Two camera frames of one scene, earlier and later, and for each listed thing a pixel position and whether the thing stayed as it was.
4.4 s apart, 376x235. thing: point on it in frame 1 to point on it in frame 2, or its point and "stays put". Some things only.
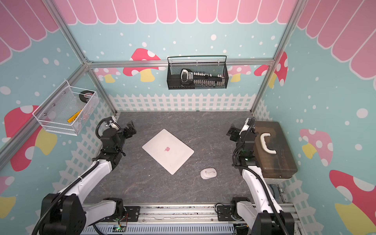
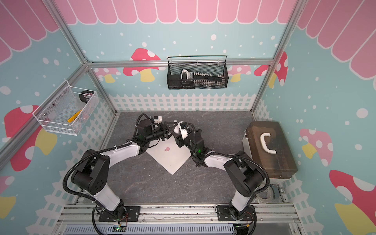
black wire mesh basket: (194, 72) stays put
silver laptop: (168, 150) stays put
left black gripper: (126, 130) to (165, 132)
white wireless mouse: (207, 173) to (178, 129)
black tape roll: (84, 95) stays put
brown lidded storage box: (274, 158) stays put
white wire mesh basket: (67, 110) stays put
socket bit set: (201, 79) stays put
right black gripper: (231, 130) to (179, 140)
